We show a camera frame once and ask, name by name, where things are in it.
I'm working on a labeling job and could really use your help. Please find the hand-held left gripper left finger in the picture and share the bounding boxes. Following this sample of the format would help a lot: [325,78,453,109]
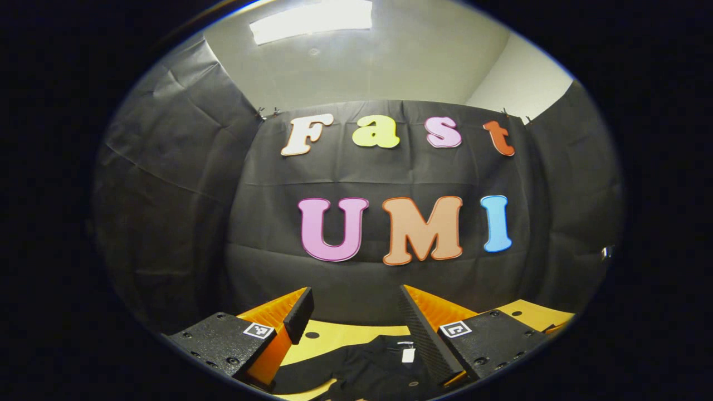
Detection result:
[167,287,315,389]

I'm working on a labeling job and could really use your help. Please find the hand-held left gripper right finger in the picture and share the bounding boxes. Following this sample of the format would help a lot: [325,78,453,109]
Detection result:
[398,284,551,387]

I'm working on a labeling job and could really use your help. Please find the black button shirt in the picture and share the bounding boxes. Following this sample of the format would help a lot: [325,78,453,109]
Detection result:
[271,334,446,400]

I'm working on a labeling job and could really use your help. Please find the black backdrop cloth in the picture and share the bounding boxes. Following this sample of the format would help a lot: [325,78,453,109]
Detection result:
[92,33,623,335]

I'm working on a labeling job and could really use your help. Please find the ceiling light panel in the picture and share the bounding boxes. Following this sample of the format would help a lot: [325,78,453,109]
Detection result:
[249,0,374,46]

